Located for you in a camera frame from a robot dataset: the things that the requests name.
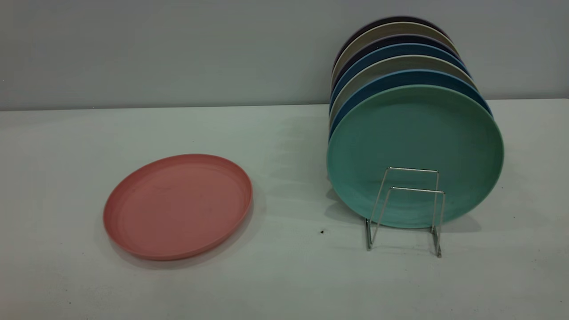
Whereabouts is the pink round plate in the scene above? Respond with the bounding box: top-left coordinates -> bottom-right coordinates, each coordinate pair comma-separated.
103,153 -> 253,261

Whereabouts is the teal green round plate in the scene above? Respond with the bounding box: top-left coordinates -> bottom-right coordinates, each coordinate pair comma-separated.
327,84 -> 505,229

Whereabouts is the blue round plate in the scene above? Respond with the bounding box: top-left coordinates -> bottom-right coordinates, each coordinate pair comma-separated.
330,43 -> 471,111
329,69 -> 494,139

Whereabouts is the beige round plate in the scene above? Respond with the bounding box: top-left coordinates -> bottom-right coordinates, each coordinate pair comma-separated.
329,55 -> 479,126
331,22 -> 458,89

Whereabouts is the dark navy round plate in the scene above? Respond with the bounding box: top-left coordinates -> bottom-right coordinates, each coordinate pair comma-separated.
332,35 -> 461,86

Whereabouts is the dark purple round plate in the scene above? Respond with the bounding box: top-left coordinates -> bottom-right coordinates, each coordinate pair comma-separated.
333,16 -> 452,68

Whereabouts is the metal wire plate rack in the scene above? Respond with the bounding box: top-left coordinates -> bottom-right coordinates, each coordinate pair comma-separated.
365,167 -> 446,258

